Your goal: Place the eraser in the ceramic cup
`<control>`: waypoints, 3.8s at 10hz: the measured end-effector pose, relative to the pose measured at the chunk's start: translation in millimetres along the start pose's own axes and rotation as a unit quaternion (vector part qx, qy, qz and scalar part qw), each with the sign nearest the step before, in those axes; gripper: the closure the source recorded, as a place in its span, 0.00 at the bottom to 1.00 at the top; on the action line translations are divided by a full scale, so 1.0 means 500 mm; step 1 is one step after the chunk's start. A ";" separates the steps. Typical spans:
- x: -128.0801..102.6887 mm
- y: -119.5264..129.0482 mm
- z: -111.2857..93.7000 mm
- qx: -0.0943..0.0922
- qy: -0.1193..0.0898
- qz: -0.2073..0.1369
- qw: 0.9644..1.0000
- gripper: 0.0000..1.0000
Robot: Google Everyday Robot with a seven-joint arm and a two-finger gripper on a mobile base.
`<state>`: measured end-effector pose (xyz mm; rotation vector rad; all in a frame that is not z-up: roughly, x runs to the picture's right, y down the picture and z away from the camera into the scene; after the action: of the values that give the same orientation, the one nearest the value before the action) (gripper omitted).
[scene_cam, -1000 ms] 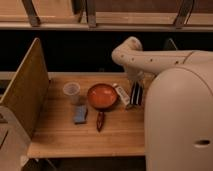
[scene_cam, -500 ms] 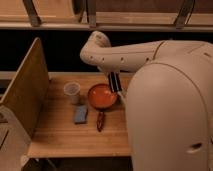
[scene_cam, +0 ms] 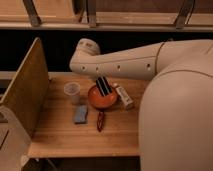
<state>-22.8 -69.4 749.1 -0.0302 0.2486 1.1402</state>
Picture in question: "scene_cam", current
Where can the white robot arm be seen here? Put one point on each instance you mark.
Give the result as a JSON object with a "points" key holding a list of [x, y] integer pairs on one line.
{"points": [[176, 110]]}

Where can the left wooden divider panel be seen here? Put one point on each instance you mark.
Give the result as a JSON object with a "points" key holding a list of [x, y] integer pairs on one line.
{"points": [[25, 94]]}

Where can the clear plastic cup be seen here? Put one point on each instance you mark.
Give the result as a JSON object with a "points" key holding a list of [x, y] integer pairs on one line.
{"points": [[72, 90]]}

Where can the wooden shelf with brackets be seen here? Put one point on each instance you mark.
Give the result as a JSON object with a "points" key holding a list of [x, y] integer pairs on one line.
{"points": [[111, 15]]}

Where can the red handled tool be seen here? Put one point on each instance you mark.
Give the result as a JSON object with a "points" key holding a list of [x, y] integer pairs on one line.
{"points": [[100, 121]]}

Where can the white rectangular box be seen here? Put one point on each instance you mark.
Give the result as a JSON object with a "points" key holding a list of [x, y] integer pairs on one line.
{"points": [[125, 98]]}

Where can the blue sponge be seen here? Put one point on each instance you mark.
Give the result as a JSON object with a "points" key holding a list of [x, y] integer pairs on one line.
{"points": [[80, 116]]}

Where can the orange ceramic cup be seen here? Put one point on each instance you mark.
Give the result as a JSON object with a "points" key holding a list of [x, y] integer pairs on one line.
{"points": [[101, 102]]}

